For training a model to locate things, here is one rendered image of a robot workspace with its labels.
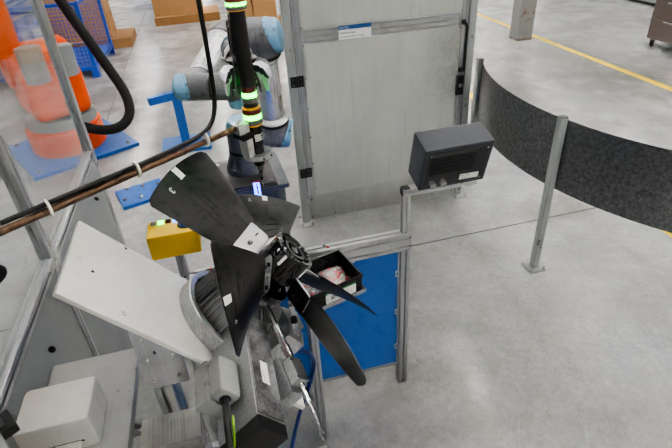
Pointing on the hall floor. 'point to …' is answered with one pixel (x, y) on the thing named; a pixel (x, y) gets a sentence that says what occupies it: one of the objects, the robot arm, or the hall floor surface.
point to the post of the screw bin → (318, 383)
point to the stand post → (171, 398)
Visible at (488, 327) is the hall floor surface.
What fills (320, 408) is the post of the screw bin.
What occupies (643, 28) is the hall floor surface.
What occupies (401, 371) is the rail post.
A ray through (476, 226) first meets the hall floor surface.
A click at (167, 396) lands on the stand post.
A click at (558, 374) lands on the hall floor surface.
